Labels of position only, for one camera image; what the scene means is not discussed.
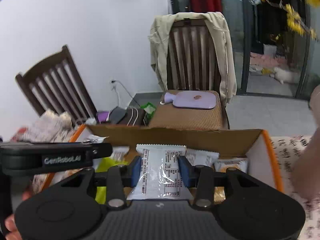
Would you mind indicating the white printed snack packet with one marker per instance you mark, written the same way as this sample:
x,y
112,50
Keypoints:
x,y
159,174

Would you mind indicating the beige jacket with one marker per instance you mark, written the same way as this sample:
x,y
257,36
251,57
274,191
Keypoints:
x,y
220,34

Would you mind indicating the red cardboard snack box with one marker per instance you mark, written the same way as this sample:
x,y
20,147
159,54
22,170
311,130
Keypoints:
x,y
209,148

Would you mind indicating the person's left hand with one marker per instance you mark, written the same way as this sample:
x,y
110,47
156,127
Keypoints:
x,y
10,224

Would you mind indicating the wooden chair with jacket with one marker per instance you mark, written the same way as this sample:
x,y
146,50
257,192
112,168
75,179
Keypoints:
x,y
191,60

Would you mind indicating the person's right forearm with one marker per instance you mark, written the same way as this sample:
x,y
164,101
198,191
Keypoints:
x,y
305,174

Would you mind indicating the purple hot water bottle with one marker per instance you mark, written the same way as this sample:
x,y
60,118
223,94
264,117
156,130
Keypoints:
x,y
190,99

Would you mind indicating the patterned folded blanket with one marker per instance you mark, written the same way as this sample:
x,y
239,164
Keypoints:
x,y
50,127

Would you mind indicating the dark wooden chair left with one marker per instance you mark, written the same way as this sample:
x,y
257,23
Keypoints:
x,y
55,84

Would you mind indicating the calligraphy print tablecloth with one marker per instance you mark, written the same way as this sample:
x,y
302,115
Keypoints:
x,y
288,150

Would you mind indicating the dark striped bag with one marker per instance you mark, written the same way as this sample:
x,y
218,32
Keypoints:
x,y
132,116

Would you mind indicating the white cat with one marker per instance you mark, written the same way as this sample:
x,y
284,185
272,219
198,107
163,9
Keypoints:
x,y
286,76

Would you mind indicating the woven chair cushion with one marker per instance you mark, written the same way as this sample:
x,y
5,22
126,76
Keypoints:
x,y
168,116

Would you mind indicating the yellow and pink flower branches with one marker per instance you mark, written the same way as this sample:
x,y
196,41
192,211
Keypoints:
x,y
294,20

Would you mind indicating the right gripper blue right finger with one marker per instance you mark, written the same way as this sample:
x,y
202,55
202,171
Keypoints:
x,y
186,171

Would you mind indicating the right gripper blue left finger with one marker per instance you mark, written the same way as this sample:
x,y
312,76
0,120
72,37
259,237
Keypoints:
x,y
135,167

